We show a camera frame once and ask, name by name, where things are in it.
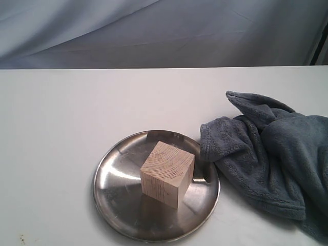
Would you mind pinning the grey fleece cloth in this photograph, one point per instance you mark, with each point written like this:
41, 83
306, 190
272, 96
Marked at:
275, 157

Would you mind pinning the light wooden cube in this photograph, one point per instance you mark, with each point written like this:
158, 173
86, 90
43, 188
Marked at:
167, 173

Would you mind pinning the round stainless steel plate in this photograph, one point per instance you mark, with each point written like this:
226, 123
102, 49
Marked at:
121, 203

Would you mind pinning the grey backdrop cloth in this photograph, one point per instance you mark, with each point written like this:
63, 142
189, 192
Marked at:
159, 34

